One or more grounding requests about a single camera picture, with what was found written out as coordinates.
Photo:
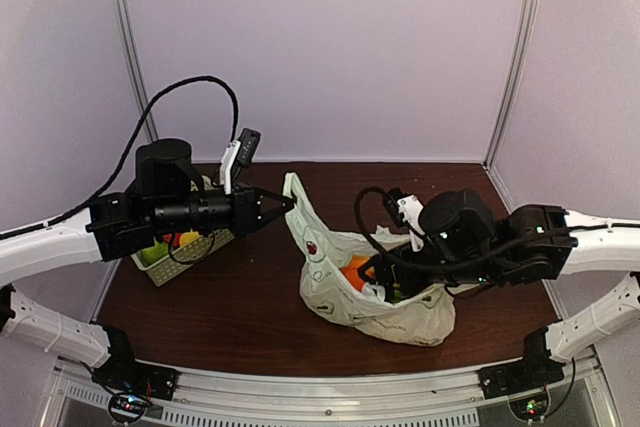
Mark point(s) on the red fruit in basket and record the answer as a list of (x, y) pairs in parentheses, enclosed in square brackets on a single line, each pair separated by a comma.
[(172, 240)]

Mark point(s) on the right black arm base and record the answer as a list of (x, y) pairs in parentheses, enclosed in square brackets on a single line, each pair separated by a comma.
[(533, 371)]

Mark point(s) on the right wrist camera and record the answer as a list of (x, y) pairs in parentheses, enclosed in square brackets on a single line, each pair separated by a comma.
[(405, 210)]

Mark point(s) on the aluminium corner post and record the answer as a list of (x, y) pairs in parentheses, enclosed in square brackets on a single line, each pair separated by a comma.
[(131, 56), (524, 31)]

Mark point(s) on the left aluminium corner post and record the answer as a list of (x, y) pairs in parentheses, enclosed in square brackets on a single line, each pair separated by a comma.
[(131, 56)]

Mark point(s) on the right aluminium corner post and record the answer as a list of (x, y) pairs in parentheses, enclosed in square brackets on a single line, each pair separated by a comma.
[(524, 31)]

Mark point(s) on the orange fruit in bag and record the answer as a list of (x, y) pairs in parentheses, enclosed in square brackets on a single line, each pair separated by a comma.
[(350, 271)]

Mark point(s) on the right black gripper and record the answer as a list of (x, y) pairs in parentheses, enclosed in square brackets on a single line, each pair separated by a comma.
[(411, 285)]

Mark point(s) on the yellow lemon in basket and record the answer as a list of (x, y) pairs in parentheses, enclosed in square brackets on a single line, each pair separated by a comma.
[(187, 238)]

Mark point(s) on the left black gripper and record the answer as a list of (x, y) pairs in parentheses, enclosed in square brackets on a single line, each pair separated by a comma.
[(244, 214)]

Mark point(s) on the beige perforated plastic basket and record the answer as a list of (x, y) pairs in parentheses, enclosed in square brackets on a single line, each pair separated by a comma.
[(181, 259)]

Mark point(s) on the aluminium front rail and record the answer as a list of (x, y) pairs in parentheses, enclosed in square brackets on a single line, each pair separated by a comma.
[(452, 397)]

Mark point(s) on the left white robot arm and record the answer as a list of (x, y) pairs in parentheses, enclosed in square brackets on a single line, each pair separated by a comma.
[(108, 228)]

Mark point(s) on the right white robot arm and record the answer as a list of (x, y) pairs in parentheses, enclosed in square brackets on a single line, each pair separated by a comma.
[(544, 242)]

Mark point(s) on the green pear in basket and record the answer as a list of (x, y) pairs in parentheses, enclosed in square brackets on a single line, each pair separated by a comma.
[(150, 255)]

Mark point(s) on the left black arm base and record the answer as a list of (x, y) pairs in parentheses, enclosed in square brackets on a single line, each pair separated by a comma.
[(123, 372)]

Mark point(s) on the pale green plastic bag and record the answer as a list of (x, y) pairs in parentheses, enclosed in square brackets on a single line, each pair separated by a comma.
[(424, 319)]

